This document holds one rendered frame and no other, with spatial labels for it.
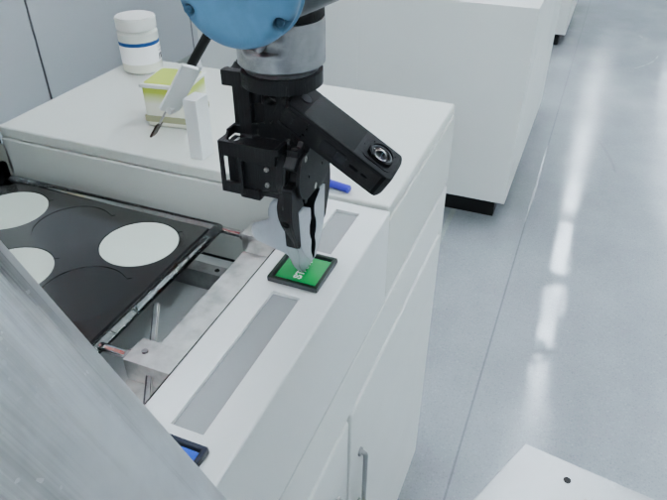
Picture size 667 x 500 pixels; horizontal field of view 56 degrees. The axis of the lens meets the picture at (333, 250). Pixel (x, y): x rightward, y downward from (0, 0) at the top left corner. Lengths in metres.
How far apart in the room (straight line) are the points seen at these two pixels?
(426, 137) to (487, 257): 1.48
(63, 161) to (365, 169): 0.58
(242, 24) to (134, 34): 0.81
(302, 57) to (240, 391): 0.28
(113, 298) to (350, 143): 0.35
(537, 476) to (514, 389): 1.23
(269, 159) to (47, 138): 0.53
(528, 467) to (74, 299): 0.52
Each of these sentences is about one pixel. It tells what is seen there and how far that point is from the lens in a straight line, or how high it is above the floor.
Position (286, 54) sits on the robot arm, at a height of 1.20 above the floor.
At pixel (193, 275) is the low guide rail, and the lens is 0.87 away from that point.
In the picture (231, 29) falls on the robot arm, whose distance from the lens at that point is 0.40.
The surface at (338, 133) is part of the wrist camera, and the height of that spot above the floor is 1.13.
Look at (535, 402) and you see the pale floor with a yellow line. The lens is 1.89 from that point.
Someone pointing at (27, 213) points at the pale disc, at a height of 0.90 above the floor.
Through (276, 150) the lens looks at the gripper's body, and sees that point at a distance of 0.56.
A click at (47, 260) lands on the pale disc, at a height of 0.90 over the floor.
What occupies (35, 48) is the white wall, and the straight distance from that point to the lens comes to 3.23.
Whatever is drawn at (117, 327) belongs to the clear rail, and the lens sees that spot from 0.72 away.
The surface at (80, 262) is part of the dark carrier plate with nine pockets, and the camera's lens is 0.83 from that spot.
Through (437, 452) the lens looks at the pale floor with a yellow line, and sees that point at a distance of 1.72.
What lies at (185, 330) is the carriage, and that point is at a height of 0.88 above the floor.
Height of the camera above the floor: 1.36
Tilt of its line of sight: 35 degrees down
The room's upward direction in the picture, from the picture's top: straight up
